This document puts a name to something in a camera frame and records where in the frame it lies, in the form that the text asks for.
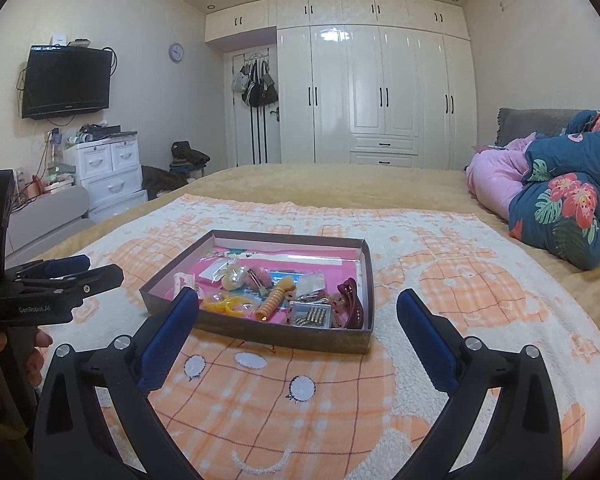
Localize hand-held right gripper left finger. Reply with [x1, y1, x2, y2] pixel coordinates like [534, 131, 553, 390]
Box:
[32, 287, 201, 480]

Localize orange and white printed blanket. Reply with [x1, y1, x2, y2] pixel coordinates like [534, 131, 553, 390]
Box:
[25, 195, 600, 480]

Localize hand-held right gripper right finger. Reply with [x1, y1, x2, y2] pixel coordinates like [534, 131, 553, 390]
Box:
[396, 288, 563, 480]

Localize dark clothes pile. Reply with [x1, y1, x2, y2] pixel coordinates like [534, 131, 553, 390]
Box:
[170, 141, 211, 172]

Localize clear narrow packet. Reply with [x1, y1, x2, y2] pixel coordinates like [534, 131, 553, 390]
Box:
[296, 274, 327, 302]

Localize cardboard tray box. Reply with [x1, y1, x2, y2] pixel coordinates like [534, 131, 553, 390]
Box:
[139, 229, 376, 356]

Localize glitter hair clip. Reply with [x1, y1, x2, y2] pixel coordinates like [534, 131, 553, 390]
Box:
[329, 294, 351, 327]

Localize grey chair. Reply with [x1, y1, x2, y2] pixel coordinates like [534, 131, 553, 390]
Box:
[5, 184, 97, 262]

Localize hanging bags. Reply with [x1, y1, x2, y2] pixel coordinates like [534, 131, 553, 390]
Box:
[231, 59, 280, 109]

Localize clear bag of yellow hair rings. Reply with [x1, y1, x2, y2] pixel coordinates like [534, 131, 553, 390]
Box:
[201, 291, 252, 317]

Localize clutter on drawer unit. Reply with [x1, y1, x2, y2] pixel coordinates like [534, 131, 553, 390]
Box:
[76, 121, 139, 145]

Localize orange spiral hair clip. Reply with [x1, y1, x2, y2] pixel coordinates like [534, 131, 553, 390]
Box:
[256, 276, 297, 322]

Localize pink pompom hair tie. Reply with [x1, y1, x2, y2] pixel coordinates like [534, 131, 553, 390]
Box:
[250, 266, 274, 292]

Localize black wall television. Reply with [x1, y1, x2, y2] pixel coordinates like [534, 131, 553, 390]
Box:
[21, 45, 112, 121]

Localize blue floral quilt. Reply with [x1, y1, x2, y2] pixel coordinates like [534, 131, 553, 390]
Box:
[508, 109, 600, 272]

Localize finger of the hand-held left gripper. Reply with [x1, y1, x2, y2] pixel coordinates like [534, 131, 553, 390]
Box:
[10, 263, 126, 311]
[12, 254, 92, 286]

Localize white plastic drawer unit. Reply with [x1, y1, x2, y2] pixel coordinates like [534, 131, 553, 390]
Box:
[75, 132, 149, 223]

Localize grey headboard cushion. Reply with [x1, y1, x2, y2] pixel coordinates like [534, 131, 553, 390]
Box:
[494, 107, 600, 150]

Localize small box of metal clips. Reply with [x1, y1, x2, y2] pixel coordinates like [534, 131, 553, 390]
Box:
[289, 302, 334, 329]

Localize brown clothing heap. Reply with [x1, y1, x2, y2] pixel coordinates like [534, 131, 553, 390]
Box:
[142, 166, 189, 202]

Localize white wardrobe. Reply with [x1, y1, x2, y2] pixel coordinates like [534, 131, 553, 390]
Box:
[205, 0, 478, 171]

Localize cluttered side desk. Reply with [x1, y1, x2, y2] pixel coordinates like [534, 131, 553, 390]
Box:
[14, 129, 79, 208]

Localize maroon hair claw clip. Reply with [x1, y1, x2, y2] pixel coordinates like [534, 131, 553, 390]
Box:
[327, 277, 366, 330]

